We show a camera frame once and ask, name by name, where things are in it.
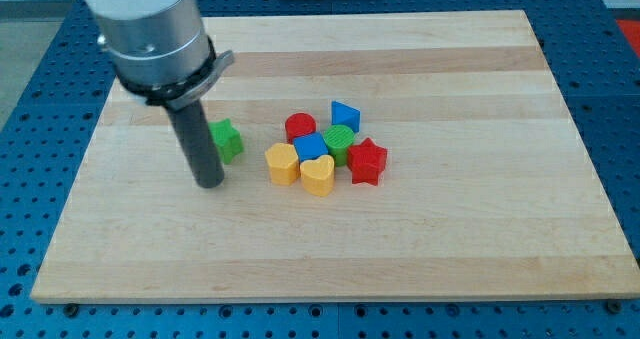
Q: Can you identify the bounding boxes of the green cylinder block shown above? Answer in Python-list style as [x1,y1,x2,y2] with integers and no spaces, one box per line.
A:
[323,124,355,167]

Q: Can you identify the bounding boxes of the blue cube block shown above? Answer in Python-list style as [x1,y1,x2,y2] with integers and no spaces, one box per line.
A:
[293,132,328,162]

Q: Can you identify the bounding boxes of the yellow heart block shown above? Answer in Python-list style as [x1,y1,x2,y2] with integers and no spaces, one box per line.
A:
[300,155,335,197]

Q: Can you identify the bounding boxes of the red cylinder block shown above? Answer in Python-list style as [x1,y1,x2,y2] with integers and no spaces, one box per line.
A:
[284,112,316,144]

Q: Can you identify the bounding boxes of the light wooden board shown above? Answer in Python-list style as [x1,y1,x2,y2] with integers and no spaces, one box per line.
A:
[31,10,639,304]

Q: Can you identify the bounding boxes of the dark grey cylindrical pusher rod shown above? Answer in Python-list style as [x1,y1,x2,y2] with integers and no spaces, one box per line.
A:
[165,101,225,189]

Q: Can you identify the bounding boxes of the red star block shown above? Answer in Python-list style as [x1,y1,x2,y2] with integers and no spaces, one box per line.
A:
[347,137,388,186]

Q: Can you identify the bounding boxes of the green star block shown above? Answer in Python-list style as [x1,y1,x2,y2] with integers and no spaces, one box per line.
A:
[208,118,244,165]

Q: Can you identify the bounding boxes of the blue triangle block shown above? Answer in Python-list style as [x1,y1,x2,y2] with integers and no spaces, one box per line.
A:
[331,101,361,133]

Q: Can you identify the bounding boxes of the yellow hexagon block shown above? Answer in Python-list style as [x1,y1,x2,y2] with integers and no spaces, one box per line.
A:
[265,143,300,186]

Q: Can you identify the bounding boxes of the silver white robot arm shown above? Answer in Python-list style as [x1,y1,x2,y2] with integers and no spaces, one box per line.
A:
[84,0,234,188]

